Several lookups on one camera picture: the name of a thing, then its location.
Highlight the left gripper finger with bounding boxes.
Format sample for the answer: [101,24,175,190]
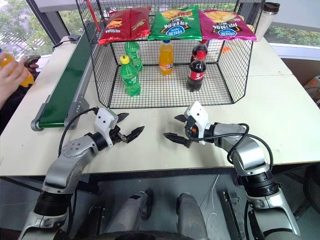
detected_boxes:
[116,112,130,124]
[125,125,146,144]

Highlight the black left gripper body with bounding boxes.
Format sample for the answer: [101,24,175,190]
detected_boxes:
[109,124,127,146]

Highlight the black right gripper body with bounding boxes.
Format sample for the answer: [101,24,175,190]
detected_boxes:
[184,116,201,149]

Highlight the dark smartphone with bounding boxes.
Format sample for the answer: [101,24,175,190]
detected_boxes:
[23,55,42,67]

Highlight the green conveyor belt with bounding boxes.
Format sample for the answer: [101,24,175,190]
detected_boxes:
[30,31,97,133]

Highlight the person's left hand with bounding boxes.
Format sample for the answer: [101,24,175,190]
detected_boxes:
[21,56,40,74]

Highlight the person's right hand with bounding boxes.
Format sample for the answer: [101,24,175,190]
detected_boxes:
[0,61,30,95]

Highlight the yellow-capped green soda bottle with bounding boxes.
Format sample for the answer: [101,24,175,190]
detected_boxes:
[119,55,142,97]

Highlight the cola bottle red label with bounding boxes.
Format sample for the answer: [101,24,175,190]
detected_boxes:
[186,51,208,92]
[190,39,209,63]

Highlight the orange soda bottle blue cap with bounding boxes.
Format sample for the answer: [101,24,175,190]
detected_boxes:
[158,39,175,77]

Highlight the green-capped green soda bottle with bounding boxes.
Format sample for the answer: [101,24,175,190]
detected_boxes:
[124,40,144,72]

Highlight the silver robot left leg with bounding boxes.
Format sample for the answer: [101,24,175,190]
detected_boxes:
[104,187,154,235]

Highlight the silver robot leg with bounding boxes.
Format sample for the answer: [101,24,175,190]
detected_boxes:
[176,192,209,240]
[104,187,154,235]

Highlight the silver robot right leg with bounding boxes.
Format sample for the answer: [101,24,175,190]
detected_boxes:
[176,192,209,240]

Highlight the red chips bag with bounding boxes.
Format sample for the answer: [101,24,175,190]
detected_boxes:
[98,6,152,46]

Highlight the green chips bag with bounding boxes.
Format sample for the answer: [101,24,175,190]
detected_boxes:
[147,5,203,42]

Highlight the magenta chips bag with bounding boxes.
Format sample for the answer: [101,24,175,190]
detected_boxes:
[198,9,258,42]

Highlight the dark rounded robot torso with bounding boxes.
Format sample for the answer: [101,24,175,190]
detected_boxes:
[98,231,210,240]

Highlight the red pole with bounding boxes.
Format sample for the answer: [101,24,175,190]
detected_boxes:
[86,0,102,33]

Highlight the person's dark clothing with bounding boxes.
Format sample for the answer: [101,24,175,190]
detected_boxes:
[0,71,39,136]

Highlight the white tumbler black lid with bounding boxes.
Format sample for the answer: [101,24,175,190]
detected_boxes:
[254,1,282,42]

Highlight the grey orange equipment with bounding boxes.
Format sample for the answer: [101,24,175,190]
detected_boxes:
[303,74,320,109]

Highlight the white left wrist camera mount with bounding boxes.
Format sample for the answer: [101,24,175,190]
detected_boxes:
[94,107,119,149]

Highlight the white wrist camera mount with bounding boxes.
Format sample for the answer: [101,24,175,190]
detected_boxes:
[94,107,119,149]
[183,100,214,146]

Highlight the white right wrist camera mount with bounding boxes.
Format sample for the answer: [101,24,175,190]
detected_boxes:
[183,100,214,146]

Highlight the black wire mesh rack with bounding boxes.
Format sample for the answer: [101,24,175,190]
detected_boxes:
[74,0,266,110]

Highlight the black table frame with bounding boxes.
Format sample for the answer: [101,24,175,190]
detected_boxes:
[0,163,320,195]

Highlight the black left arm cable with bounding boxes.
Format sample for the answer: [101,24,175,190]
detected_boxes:
[57,106,99,158]

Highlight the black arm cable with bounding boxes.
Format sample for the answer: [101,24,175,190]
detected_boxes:
[57,106,99,158]
[186,122,275,173]

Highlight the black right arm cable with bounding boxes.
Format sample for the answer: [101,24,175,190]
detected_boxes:
[186,122,275,173]

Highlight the black power adapter cable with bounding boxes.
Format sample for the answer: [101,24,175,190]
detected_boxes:
[51,39,70,52]

